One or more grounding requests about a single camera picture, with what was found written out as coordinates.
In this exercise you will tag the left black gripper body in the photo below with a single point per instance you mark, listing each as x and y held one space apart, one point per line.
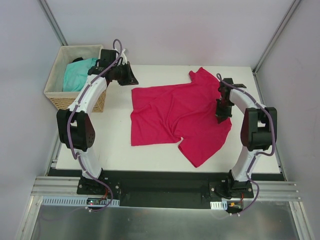
127 74

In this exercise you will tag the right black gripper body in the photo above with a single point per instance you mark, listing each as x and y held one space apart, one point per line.
224 109

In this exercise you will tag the pink t shirt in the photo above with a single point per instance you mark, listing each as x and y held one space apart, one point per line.
182 113

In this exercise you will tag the wicker basket with liner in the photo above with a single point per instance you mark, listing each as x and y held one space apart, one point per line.
54 86

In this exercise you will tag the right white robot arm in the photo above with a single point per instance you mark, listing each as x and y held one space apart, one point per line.
258 134

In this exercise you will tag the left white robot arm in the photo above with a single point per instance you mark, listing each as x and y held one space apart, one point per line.
75 128

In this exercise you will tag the black garment in basket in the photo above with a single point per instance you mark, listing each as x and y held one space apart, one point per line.
77 59

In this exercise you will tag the teal t shirt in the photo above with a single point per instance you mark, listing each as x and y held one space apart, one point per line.
76 74

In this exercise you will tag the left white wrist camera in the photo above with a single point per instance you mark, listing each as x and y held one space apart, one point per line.
123 55

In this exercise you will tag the right white cable duct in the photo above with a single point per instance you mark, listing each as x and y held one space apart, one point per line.
219 205

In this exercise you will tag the white cable duct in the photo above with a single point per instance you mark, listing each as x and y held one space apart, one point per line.
219 205
67 201

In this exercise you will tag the left aluminium frame post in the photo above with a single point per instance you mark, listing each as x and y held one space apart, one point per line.
53 22

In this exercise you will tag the aluminium frame post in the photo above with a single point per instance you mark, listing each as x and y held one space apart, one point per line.
53 22
294 5

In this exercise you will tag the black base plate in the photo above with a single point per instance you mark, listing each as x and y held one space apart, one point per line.
181 190

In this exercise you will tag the right aluminium frame post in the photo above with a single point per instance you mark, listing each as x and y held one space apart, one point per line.
294 5

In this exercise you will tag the front aluminium rail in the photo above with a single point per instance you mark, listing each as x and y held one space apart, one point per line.
286 191

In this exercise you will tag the left white cable duct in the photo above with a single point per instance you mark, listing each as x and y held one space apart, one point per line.
67 201

